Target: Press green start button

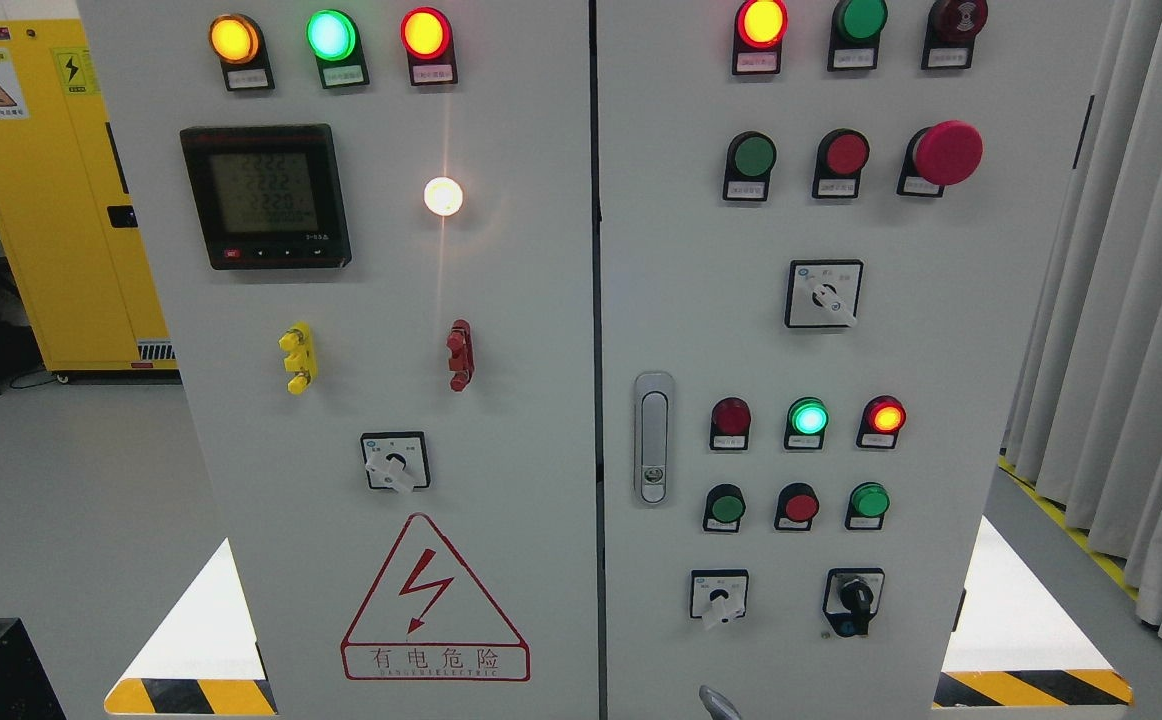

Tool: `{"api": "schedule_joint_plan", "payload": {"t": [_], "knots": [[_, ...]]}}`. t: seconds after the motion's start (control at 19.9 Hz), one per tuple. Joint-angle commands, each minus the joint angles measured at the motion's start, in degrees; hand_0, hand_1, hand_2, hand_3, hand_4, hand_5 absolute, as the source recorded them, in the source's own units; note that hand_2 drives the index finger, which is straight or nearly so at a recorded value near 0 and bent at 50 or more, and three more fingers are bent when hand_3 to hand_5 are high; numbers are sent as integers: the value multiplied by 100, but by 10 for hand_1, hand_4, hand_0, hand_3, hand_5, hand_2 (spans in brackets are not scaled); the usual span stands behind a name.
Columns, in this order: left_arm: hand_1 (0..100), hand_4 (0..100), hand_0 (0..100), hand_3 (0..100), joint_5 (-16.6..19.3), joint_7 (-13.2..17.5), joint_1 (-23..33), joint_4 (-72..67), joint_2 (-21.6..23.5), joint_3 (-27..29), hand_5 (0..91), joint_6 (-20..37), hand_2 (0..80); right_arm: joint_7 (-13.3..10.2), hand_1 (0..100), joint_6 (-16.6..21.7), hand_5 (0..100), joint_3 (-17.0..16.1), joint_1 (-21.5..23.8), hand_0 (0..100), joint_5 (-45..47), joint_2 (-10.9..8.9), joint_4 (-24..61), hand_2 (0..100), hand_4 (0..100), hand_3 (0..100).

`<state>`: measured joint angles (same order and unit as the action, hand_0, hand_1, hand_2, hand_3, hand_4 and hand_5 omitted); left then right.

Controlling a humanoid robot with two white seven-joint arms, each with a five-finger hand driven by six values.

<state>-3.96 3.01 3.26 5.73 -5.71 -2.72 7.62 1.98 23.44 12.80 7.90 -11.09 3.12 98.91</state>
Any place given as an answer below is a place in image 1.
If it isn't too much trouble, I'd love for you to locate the lower right green push button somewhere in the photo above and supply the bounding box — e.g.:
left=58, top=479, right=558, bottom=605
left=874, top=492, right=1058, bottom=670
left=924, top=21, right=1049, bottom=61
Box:
left=842, top=482, right=891, bottom=530

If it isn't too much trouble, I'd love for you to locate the right yellow black hazard base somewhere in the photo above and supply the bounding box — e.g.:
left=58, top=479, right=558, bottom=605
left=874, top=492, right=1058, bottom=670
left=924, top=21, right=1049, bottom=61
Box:
left=933, top=669, right=1135, bottom=708

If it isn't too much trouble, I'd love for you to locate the red mushroom emergency stop button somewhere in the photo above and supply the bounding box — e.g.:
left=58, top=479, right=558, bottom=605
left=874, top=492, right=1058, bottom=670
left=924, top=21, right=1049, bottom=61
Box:
left=896, top=120, right=984, bottom=199

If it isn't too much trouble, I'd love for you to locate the yellow terminal connector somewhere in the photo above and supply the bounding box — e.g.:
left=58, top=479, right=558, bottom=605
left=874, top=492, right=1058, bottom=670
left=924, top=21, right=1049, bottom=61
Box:
left=278, top=322, right=320, bottom=396

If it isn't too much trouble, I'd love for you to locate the upper red push button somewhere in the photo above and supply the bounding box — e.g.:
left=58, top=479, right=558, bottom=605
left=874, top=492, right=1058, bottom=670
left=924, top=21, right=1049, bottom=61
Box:
left=811, top=128, right=870, bottom=200

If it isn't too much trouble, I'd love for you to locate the yellow safety storage cabinet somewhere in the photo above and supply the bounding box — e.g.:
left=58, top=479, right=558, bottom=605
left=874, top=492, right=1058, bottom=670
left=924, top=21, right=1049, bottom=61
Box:
left=0, top=19, right=177, bottom=377

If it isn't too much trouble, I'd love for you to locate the silver cabinet door handle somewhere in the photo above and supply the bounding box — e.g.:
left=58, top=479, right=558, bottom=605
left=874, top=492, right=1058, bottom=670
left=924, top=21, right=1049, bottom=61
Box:
left=633, top=372, right=674, bottom=505

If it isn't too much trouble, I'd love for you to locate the left door white selector switch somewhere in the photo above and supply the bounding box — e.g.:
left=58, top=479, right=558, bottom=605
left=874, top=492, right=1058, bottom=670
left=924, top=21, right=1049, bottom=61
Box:
left=360, top=430, right=433, bottom=492

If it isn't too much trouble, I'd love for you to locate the white glowing indicator light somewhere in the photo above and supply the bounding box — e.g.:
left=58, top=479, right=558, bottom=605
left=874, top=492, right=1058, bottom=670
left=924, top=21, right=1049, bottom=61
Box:
left=424, top=177, right=465, bottom=218

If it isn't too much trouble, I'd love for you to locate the yellow indicator light top left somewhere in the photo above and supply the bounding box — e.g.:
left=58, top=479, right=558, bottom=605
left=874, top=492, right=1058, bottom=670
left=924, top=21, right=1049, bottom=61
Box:
left=209, top=13, right=275, bottom=92

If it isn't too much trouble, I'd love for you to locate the upper green push button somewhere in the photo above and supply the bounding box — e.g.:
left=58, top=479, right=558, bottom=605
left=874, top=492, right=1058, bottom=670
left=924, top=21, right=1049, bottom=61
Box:
left=722, top=131, right=777, bottom=202

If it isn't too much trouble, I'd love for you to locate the left yellow black hazard base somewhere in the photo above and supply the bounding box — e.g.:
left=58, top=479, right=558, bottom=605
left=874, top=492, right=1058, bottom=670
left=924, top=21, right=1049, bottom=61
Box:
left=105, top=678, right=278, bottom=717

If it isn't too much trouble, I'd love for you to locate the black digital power meter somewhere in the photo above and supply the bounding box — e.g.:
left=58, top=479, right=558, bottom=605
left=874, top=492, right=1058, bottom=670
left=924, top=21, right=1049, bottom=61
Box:
left=180, top=123, right=353, bottom=271

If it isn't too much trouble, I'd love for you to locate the dark red unlit indicator light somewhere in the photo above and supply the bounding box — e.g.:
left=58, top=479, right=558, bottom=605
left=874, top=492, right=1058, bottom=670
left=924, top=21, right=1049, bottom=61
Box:
left=709, top=397, right=753, bottom=452

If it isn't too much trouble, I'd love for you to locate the grey pleated curtain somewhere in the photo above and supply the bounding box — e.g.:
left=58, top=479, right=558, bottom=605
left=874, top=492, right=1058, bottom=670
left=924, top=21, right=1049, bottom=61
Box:
left=1005, top=1, right=1162, bottom=639

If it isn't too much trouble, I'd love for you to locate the black knob selector switch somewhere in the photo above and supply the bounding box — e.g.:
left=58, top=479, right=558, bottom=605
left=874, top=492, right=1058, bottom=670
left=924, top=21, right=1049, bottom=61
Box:
left=822, top=568, right=885, bottom=638

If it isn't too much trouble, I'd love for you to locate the red indicator light top left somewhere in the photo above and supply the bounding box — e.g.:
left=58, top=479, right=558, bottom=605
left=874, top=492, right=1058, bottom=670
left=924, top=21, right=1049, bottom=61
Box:
left=401, top=6, right=458, bottom=86

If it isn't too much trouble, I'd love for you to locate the red terminal connector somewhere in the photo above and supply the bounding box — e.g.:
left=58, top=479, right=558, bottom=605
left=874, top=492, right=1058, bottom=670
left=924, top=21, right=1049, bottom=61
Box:
left=445, top=319, right=475, bottom=393

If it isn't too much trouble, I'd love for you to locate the lower white selector switch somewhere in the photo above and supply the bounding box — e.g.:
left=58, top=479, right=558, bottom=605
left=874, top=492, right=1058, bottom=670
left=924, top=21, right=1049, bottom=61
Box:
left=689, top=569, right=749, bottom=629

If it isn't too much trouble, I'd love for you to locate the red indicator light top right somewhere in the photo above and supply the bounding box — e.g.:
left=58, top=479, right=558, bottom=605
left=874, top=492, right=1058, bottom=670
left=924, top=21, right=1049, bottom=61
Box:
left=731, top=0, right=790, bottom=75

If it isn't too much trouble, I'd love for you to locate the dark red buzzer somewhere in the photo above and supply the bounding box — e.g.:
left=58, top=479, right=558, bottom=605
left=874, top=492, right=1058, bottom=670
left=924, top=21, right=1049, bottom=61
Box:
left=921, top=0, right=989, bottom=70

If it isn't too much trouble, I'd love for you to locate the red electrical danger sticker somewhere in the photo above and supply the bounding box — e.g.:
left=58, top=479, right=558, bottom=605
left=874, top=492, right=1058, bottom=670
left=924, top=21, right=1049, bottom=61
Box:
left=340, top=512, right=531, bottom=682

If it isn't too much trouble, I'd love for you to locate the green indicator light top left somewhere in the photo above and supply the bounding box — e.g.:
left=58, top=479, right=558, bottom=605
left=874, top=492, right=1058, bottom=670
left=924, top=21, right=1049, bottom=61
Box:
left=306, top=8, right=370, bottom=88

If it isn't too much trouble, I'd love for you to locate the green push button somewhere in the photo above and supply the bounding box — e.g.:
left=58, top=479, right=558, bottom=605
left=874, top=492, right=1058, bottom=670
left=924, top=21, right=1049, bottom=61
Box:
left=842, top=482, right=891, bottom=530
left=701, top=483, right=746, bottom=534
left=722, top=131, right=777, bottom=202

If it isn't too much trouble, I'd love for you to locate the lit red indicator light middle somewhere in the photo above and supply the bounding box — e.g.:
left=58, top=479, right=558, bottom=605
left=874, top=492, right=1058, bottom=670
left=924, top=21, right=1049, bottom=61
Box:
left=855, top=395, right=908, bottom=449

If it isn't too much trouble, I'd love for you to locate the lower left green push button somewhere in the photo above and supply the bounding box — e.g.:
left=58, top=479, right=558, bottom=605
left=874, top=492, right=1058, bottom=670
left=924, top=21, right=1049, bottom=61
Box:
left=701, top=483, right=746, bottom=534

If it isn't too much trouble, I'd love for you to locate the red push button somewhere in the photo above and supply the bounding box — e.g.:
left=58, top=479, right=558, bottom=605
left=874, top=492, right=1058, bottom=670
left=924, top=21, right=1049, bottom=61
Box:
left=773, top=482, right=820, bottom=532
left=811, top=128, right=870, bottom=200

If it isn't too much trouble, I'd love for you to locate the dark green indicator light top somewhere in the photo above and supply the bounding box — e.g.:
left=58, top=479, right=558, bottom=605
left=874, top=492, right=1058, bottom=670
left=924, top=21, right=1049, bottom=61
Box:
left=827, top=0, right=889, bottom=72

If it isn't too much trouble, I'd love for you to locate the upper right white selector switch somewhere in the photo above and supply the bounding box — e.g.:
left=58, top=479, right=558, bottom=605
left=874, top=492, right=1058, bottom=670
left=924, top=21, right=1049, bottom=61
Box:
left=786, top=259, right=865, bottom=329

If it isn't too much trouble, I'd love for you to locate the lower red push button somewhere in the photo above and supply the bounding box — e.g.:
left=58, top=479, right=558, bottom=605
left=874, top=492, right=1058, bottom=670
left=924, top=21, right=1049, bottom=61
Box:
left=773, top=482, right=820, bottom=532

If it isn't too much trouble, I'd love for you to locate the yellow black hazard base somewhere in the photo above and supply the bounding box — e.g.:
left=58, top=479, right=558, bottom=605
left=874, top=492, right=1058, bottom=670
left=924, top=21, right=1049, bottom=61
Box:
left=105, top=678, right=278, bottom=717
left=933, top=669, right=1135, bottom=708

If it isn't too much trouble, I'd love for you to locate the lit green indicator light middle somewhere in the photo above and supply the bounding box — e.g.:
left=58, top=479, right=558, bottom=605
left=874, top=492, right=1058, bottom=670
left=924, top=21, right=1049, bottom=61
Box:
left=783, top=396, right=829, bottom=452

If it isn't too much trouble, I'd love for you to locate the grey electrical control cabinet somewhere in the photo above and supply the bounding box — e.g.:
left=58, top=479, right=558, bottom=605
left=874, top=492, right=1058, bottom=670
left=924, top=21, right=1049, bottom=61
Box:
left=79, top=1, right=1116, bottom=719

